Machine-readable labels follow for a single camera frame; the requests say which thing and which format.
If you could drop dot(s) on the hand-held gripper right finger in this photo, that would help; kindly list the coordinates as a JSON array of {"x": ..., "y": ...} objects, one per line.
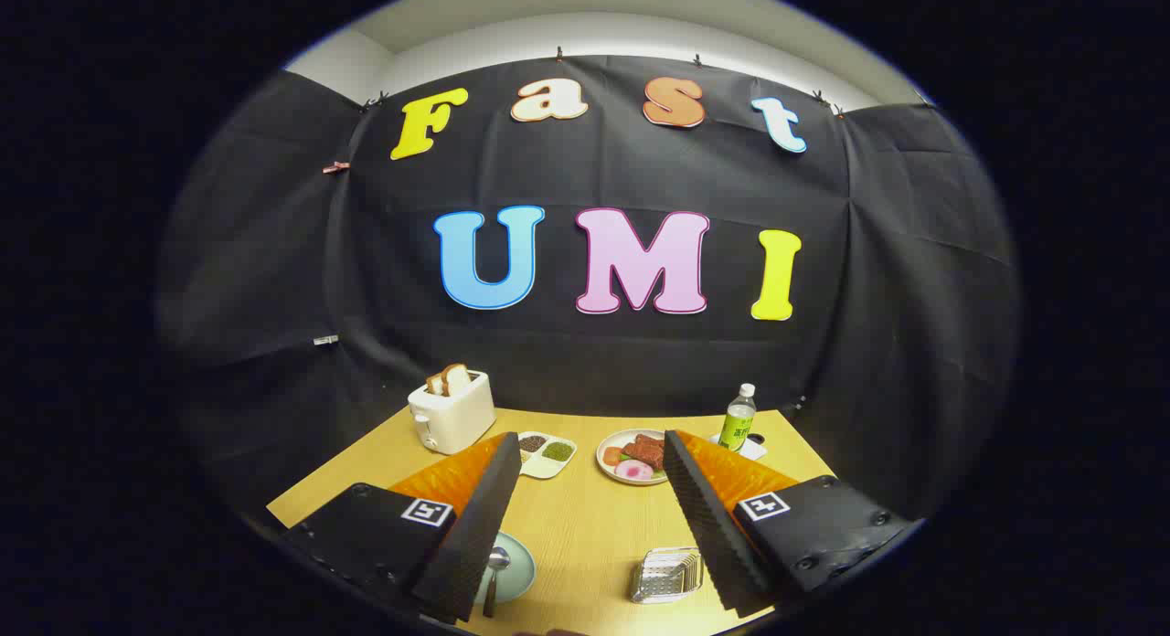
[{"x": 704, "y": 517}]

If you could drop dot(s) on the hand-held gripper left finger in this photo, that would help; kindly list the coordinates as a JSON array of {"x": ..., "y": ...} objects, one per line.
[{"x": 484, "y": 517}]

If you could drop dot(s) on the metal spoon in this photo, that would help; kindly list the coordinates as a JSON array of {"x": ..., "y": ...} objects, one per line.
[{"x": 498, "y": 559}]

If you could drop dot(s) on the light green plate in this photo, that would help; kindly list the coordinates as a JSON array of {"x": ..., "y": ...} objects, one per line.
[{"x": 519, "y": 567}]

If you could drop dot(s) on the small white tray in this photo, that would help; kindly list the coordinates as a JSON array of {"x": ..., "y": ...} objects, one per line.
[{"x": 751, "y": 451}]

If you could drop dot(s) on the white divided dish with beans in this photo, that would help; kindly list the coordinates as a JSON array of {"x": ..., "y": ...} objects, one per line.
[{"x": 547, "y": 464}]

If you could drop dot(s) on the pink ham slice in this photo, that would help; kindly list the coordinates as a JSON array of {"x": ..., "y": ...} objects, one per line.
[{"x": 633, "y": 471}]

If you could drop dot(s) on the brown steak piece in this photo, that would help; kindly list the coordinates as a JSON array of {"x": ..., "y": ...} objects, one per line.
[{"x": 647, "y": 450}]

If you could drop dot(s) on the green drink bottle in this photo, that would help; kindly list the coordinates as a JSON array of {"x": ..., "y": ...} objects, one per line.
[{"x": 736, "y": 426}]

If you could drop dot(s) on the white toaster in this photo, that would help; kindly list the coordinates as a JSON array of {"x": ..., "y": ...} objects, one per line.
[{"x": 457, "y": 417}]

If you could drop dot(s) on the white oval food plate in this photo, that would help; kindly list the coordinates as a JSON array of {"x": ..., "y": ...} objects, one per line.
[{"x": 607, "y": 469}]

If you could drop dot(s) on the orange carrot slice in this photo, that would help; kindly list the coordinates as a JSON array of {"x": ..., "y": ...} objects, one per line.
[{"x": 611, "y": 455}]

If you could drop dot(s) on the bread slice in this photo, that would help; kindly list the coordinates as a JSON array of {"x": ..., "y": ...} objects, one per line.
[
  {"x": 456, "y": 378},
  {"x": 434, "y": 385}
]

